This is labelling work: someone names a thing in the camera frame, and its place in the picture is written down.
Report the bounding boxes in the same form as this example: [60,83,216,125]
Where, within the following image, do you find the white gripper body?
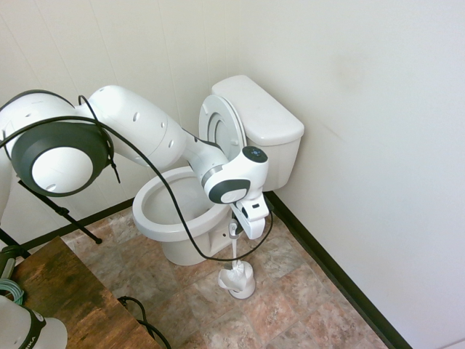
[231,194,272,240]

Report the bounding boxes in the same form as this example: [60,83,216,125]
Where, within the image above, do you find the white toilet brush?
[226,221,252,281]

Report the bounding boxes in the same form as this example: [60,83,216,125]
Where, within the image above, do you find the white toilet tank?
[243,132,303,193]

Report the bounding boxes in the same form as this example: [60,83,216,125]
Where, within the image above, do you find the white toilet brush holder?
[217,262,256,301]

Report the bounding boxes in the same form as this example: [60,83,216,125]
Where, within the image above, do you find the white toilet bowl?
[132,166,255,266]

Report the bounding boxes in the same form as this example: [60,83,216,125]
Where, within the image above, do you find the white toilet seat lid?
[209,95,250,153]

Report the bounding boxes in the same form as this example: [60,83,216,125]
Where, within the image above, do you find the white toilet seat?
[198,93,249,163]

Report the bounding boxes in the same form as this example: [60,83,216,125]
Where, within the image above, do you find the white toilet tank lid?
[211,74,305,147]

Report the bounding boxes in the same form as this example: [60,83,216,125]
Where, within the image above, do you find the black baseboard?
[20,197,138,257]
[264,189,414,349]

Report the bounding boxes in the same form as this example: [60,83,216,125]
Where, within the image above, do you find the black camera cable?
[0,95,275,261]

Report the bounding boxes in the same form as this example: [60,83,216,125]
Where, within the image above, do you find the black power cable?
[116,295,172,349]

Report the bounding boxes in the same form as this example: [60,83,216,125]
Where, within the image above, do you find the black camera tripod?
[0,177,103,260]

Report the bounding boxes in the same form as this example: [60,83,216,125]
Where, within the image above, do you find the dark green clamp handle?
[0,244,17,281]

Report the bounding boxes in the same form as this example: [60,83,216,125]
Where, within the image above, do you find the green coiled cable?
[0,278,25,307]

